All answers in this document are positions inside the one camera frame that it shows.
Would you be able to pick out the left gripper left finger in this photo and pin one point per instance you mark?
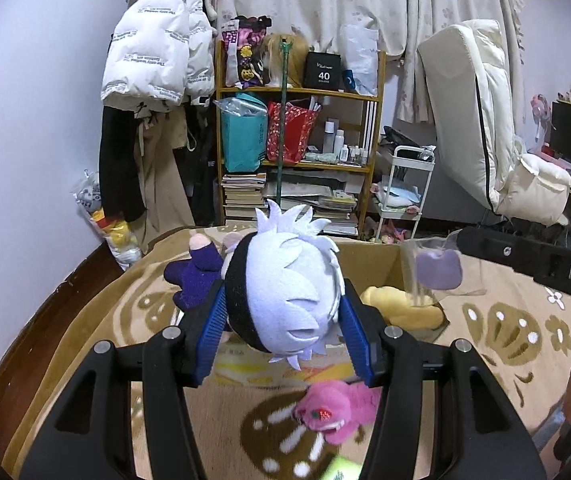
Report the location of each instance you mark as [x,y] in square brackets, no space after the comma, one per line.
[88,432]

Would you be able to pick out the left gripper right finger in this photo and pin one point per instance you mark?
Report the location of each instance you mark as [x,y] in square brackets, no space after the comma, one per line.
[477,432]

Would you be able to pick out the pale lavender soft pad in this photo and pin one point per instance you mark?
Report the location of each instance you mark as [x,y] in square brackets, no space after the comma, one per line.
[434,268]

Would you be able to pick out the green tissue pack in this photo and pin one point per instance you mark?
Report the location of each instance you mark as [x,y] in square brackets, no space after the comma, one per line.
[341,468]

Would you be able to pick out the pink bear plush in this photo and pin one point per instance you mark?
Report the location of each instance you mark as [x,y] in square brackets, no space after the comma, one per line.
[337,409]

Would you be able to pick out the yellow bear plush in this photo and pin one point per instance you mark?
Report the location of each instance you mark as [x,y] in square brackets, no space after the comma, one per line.
[402,309]

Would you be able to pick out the white-haired purple doll plush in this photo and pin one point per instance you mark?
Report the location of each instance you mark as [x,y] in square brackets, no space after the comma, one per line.
[283,283]

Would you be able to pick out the beige patterned carpet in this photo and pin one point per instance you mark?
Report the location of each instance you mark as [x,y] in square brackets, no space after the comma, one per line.
[242,413]

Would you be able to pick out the plastic bag of toys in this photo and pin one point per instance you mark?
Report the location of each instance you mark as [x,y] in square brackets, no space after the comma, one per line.
[114,231]

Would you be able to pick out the open cardboard box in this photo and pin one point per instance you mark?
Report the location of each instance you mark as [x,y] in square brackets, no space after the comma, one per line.
[364,264]

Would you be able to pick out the cream folded mattress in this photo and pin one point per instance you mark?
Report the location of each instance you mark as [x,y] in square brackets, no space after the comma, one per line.
[470,95]

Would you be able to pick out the stack of books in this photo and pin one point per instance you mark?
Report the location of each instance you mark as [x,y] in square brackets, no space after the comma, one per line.
[331,194]

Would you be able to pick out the wooden bookshelf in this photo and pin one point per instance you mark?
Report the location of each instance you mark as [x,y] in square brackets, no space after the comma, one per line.
[366,133]

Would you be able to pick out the beige trench coat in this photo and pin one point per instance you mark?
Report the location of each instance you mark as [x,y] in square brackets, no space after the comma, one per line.
[166,206]

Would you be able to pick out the red patterned bag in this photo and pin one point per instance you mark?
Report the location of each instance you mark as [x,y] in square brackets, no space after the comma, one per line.
[299,123]

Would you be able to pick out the floral curtain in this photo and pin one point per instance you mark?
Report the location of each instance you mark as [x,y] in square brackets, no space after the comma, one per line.
[402,25]

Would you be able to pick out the black box marked 40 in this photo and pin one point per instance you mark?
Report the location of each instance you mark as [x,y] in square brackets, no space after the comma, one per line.
[322,71]

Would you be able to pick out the teal bag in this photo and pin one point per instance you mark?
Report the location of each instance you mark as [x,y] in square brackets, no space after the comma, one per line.
[244,131]

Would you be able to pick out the green pole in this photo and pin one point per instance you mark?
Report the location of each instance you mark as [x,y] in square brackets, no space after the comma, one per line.
[285,51]

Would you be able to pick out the white puffer jacket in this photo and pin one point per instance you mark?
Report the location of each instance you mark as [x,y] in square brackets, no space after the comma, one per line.
[160,55]

